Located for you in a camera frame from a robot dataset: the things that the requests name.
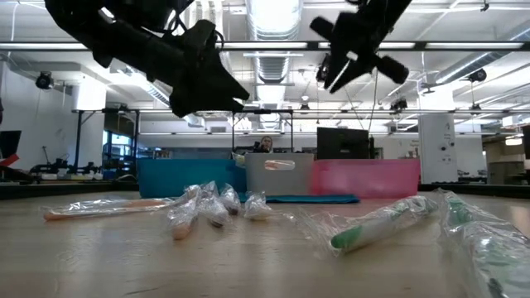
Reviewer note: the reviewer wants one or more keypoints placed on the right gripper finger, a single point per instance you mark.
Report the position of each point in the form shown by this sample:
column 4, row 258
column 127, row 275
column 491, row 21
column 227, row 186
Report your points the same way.
column 335, row 66
column 356, row 74

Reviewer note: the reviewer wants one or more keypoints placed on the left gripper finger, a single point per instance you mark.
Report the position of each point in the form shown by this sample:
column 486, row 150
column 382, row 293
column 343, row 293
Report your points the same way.
column 207, row 91

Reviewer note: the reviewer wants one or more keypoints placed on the green toothbrush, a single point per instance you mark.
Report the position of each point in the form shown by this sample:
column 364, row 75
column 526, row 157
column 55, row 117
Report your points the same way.
column 343, row 74
column 488, row 256
column 372, row 229

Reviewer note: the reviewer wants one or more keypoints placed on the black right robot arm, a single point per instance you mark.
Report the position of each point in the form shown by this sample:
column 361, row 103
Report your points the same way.
column 389, row 8

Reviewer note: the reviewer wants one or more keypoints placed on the black metal rack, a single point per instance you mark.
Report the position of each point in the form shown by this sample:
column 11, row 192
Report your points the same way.
column 78, row 140
column 233, row 132

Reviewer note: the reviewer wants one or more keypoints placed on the black flat monitor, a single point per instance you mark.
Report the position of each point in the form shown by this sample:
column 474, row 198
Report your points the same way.
column 341, row 142

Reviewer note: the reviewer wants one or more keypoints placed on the person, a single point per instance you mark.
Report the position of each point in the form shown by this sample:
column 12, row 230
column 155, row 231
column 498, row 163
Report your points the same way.
column 266, row 144

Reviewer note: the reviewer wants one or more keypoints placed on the teal plastic bin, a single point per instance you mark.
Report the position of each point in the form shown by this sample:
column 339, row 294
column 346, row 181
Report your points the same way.
column 186, row 174

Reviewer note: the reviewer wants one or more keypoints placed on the white plastic bin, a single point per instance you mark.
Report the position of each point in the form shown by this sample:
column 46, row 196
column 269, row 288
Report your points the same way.
column 256, row 182

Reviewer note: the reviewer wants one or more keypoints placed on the pink plastic bin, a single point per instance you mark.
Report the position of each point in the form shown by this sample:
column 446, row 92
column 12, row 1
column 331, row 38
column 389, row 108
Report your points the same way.
column 364, row 178

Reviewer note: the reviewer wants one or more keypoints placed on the white square column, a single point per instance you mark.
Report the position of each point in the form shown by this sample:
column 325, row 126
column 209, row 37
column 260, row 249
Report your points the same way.
column 437, row 149

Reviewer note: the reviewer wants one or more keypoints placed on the teal plastic lid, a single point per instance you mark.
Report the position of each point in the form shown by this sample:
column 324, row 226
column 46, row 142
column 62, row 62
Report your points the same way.
column 319, row 199

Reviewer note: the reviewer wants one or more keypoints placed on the black bench equipment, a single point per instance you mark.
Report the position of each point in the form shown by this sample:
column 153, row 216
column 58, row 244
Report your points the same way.
column 54, row 167

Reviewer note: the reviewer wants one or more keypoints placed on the red bar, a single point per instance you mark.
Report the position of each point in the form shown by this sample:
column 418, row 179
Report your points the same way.
column 9, row 160

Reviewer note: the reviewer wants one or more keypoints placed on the tan storage cabinet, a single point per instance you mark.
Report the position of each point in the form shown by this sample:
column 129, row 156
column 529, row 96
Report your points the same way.
column 503, row 169

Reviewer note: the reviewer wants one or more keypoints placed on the black ceiling camera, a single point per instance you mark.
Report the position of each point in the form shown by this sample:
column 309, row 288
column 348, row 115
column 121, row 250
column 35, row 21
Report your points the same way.
column 43, row 80
column 478, row 75
column 398, row 105
column 319, row 72

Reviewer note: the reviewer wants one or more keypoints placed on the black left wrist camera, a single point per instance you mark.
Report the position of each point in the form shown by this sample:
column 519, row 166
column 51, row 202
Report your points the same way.
column 203, row 35

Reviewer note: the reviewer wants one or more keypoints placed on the silver ventilation duct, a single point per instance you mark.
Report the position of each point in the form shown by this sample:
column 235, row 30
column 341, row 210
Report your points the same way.
column 273, row 37

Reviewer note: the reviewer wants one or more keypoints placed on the black wall screen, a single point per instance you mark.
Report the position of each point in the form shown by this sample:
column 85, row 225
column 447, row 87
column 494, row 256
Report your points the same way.
column 9, row 144

